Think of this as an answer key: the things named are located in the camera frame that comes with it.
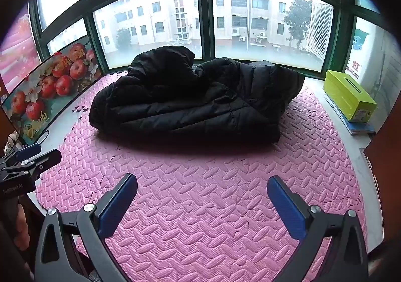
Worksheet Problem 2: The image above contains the green window frame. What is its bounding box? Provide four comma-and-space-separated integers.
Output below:
28, 0, 383, 79

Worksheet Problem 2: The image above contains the pink foam floor mat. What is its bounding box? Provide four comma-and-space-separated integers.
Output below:
34, 74, 367, 282

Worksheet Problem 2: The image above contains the blue book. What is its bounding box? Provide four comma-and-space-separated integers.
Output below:
324, 94, 376, 136

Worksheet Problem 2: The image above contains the black puffer jacket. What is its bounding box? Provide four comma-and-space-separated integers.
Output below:
89, 46, 305, 146

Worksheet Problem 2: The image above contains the pink patterned curtain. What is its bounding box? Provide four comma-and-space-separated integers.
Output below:
0, 3, 41, 95

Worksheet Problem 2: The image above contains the white banner with blue mascot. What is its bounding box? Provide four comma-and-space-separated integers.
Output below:
348, 17, 387, 85

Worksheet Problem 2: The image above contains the yellow-green cardboard box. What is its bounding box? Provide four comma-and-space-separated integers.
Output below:
323, 70, 377, 123

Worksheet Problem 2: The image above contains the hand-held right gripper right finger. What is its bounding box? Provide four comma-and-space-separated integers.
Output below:
267, 176, 368, 282

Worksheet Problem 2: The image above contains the person's left hand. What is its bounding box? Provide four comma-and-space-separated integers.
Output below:
15, 204, 32, 249

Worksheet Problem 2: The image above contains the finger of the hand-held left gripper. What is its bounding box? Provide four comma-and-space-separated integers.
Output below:
9, 144, 42, 163
29, 149, 62, 172

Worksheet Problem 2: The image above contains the apple printed box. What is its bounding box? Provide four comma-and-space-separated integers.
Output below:
1, 42, 102, 146

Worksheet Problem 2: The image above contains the white louvred panel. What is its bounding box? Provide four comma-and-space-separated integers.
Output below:
306, 0, 334, 60

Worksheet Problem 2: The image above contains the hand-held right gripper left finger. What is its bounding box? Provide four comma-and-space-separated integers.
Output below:
34, 173, 139, 282

